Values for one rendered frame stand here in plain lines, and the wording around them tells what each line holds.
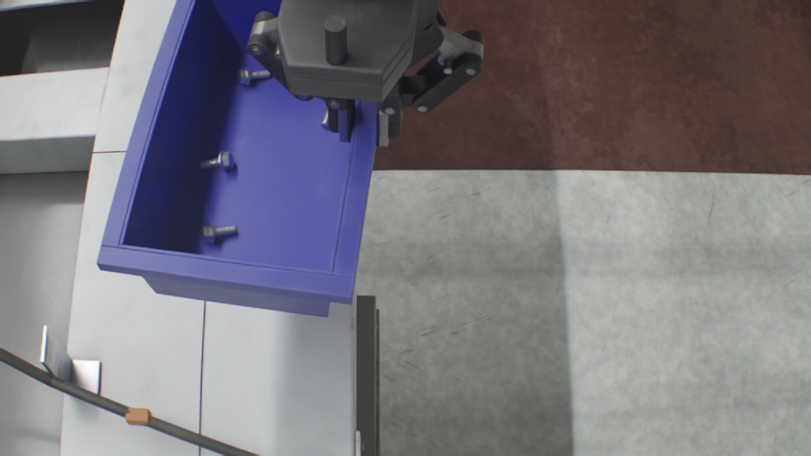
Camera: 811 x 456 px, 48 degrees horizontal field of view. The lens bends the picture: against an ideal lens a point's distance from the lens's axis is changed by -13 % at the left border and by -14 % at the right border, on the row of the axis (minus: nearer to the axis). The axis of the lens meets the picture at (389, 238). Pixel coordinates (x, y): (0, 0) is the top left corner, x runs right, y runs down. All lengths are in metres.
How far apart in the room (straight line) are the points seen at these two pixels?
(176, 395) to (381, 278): 0.99
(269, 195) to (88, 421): 0.25
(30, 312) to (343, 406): 0.32
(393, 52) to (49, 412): 0.55
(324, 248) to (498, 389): 1.05
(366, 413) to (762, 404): 0.83
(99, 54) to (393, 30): 0.66
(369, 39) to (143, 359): 0.44
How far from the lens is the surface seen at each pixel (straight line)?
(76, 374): 0.81
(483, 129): 1.89
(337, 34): 0.41
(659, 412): 1.72
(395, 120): 0.60
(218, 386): 0.79
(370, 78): 0.43
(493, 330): 1.71
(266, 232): 0.66
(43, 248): 0.95
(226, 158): 0.68
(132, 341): 0.82
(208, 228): 0.66
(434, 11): 0.52
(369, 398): 1.22
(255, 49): 0.55
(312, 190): 0.68
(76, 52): 1.08
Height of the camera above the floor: 1.57
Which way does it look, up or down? 63 degrees down
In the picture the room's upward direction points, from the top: 2 degrees clockwise
